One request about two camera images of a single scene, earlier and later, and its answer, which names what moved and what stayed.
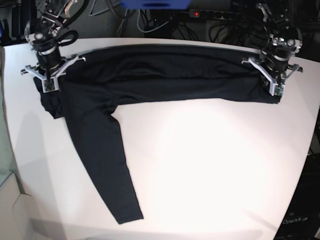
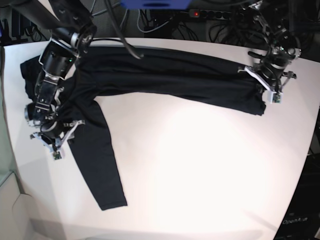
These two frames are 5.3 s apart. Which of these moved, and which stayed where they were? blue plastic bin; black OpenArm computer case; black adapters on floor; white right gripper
Moved: white right gripper
Stayed: black OpenArm computer case; blue plastic bin; black adapters on floor
